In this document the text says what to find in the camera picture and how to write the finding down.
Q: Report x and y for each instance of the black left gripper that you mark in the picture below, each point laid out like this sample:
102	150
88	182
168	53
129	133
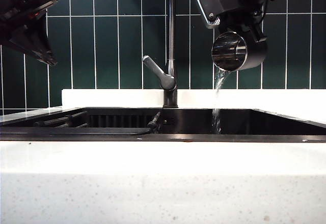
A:
17	2

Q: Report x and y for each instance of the clear water stream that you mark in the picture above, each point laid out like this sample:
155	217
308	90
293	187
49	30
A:
219	81

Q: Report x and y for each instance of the black kitchen sink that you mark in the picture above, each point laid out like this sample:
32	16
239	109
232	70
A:
254	124

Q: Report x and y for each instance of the dark metal tall faucet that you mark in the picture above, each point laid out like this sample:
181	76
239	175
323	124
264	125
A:
170	30

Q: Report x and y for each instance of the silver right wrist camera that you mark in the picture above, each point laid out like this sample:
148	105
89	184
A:
206	7

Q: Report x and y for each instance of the black slotted drain basket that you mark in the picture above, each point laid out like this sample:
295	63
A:
114	122

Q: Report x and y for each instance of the black mug with steel rim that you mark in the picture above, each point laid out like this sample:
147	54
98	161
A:
250	53

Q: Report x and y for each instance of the black roll-up rod rack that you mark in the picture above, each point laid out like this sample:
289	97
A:
61	121

